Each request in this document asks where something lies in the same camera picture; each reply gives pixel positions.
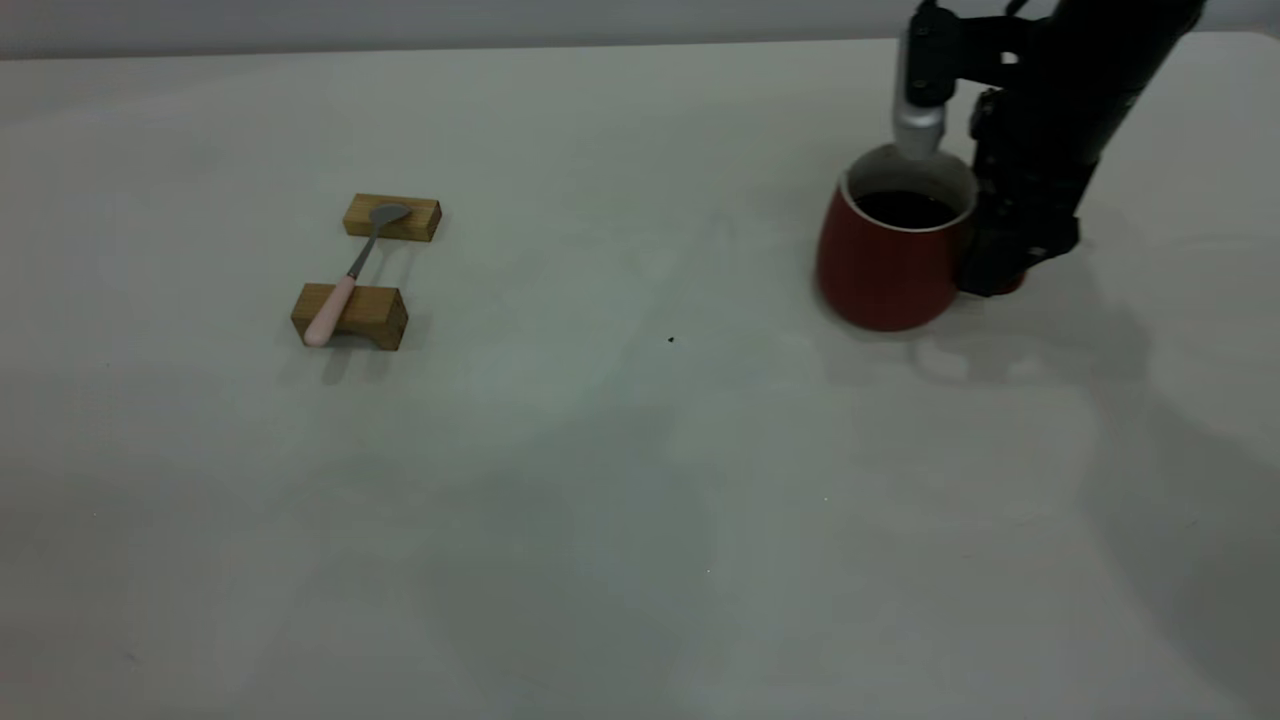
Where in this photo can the arched wooden block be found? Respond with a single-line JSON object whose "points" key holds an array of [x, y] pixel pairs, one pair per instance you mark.
{"points": [[375, 312]]}

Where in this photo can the red ceramic mug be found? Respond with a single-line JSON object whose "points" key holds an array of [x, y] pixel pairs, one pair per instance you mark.
{"points": [[885, 275]]}

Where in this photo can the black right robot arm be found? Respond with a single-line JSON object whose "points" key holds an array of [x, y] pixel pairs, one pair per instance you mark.
{"points": [[1110, 60]]}

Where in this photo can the flat rectangular wooden block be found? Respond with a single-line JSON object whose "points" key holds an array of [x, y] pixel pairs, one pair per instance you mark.
{"points": [[415, 222]]}

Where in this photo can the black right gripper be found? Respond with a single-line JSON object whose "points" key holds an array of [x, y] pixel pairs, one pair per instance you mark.
{"points": [[1030, 165]]}

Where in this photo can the black coffee liquid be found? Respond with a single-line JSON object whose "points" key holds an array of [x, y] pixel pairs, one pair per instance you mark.
{"points": [[905, 208]]}

